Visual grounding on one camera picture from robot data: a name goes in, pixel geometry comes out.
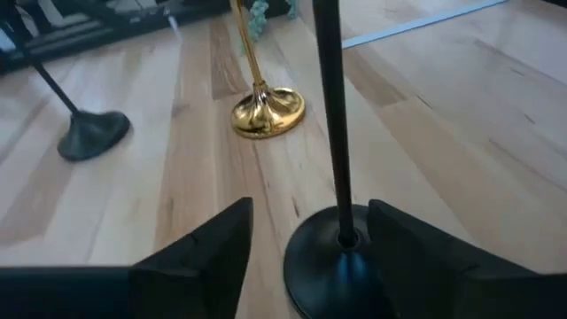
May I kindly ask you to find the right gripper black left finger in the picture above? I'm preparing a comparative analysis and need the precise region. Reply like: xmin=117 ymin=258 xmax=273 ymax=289
xmin=0 ymin=197 xmax=255 ymax=319

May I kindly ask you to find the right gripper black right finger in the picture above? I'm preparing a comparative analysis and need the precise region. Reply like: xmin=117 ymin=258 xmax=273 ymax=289
xmin=366 ymin=198 xmax=567 ymax=319

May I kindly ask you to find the black metal candlestick holder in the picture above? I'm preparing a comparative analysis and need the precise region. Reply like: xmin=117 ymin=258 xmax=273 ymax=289
xmin=6 ymin=0 xmax=132 ymax=163
xmin=283 ymin=0 xmax=393 ymax=319

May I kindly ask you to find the gold metal candlestick holder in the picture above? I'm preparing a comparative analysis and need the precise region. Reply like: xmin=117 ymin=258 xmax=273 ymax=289
xmin=229 ymin=0 xmax=307 ymax=140

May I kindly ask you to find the artificial succulent in black pot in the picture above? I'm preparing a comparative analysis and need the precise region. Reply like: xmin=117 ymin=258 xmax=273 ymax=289
xmin=241 ymin=0 xmax=299 ymax=54

